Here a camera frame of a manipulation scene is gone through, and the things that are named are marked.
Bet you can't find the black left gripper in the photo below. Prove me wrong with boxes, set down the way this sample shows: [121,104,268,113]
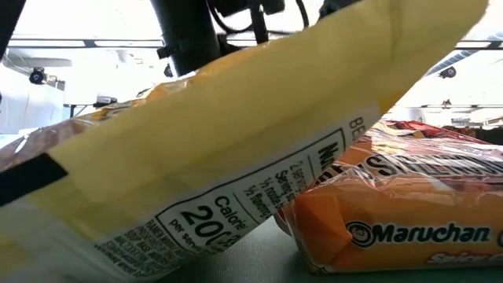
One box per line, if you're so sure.
[318,0,365,19]

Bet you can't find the yellow Maruchan ramen packet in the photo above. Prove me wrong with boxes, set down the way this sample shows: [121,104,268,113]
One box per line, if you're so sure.
[0,0,490,283]

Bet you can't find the red Saucy Noods packet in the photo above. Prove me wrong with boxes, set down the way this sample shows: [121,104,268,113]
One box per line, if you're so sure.
[274,119,503,275]

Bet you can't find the black overhead crossbar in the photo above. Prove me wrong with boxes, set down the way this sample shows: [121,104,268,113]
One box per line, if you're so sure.
[7,37,503,50]

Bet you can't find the black background rig frame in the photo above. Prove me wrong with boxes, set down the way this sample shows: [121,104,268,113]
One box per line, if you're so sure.
[62,96,119,119]

